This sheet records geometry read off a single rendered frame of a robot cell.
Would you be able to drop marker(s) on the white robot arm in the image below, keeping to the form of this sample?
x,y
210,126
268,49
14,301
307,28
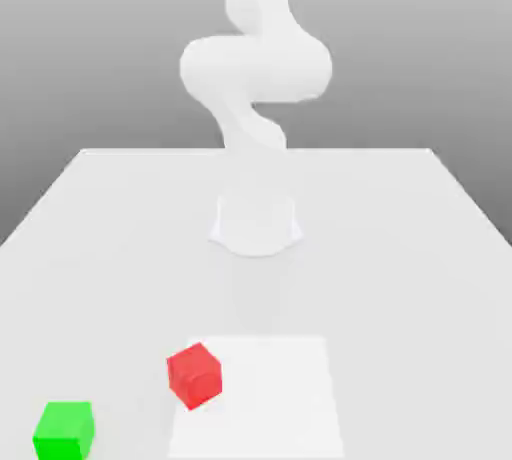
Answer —
x,y
256,68

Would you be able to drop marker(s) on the small red cube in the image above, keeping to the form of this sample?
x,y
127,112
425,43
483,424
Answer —
x,y
194,376

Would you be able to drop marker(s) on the small green cube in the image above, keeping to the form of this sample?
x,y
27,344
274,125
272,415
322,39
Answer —
x,y
64,430

